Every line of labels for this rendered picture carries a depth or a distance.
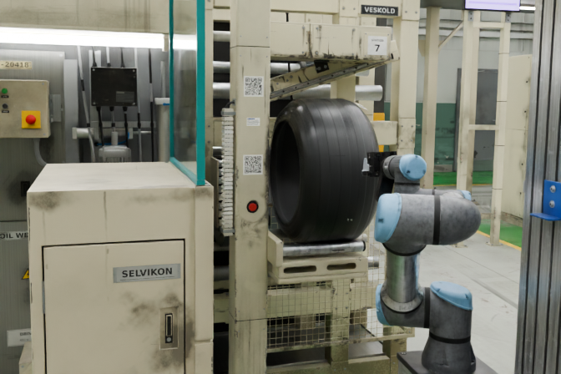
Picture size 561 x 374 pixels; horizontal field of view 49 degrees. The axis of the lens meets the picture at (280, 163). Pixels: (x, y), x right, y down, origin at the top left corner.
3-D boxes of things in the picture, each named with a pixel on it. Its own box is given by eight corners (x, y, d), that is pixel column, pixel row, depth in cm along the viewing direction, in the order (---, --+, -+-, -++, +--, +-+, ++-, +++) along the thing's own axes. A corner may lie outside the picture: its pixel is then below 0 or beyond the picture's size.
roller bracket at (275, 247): (275, 268, 225) (275, 241, 224) (250, 243, 263) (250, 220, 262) (284, 267, 226) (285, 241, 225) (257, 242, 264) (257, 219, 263)
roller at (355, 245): (275, 253, 234) (279, 259, 230) (276, 242, 232) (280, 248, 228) (361, 248, 244) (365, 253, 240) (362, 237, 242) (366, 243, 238)
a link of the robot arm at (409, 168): (404, 182, 178) (405, 153, 178) (386, 181, 188) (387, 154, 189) (428, 183, 180) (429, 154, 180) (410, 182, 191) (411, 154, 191)
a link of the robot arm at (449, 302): (473, 341, 169) (476, 292, 167) (423, 336, 171) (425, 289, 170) (469, 325, 180) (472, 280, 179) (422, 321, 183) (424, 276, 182)
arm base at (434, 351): (486, 373, 171) (487, 339, 170) (436, 378, 168) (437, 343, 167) (459, 351, 186) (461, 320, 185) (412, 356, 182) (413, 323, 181)
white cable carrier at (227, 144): (224, 235, 231) (224, 108, 226) (221, 233, 236) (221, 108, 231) (235, 235, 233) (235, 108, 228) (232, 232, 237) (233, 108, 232)
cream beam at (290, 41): (257, 56, 253) (257, 20, 251) (243, 59, 277) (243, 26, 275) (391, 61, 270) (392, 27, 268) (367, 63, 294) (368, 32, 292)
